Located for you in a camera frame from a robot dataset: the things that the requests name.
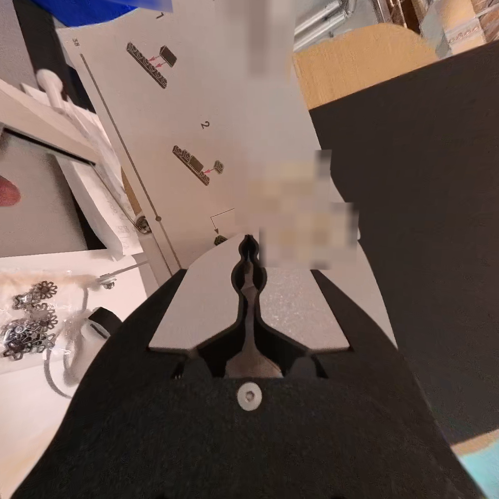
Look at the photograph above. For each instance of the crumpled white paper bag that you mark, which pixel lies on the crumpled white paper bag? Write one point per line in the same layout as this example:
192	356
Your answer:
97	175

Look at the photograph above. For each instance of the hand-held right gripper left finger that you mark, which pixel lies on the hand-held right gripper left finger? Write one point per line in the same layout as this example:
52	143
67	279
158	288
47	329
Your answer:
195	308

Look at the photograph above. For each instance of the bag of small metal parts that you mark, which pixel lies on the bag of small metal parts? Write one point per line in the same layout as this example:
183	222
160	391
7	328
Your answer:
27	315

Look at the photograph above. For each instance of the white book stand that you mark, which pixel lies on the white book stand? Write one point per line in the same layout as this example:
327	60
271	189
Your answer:
23	390

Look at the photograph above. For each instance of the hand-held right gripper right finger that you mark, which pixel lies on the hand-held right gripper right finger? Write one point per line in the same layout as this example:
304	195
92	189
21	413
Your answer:
300	312

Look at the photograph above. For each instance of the stack of nested blue bins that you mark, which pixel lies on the stack of nested blue bins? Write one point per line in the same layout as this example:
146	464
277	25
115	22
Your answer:
97	9

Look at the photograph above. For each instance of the grey part with wavy edge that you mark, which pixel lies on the grey part with wavy edge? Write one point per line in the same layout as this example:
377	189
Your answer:
103	319

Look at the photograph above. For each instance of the open instruction booklet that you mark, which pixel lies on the open instruction booklet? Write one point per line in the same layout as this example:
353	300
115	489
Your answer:
175	97

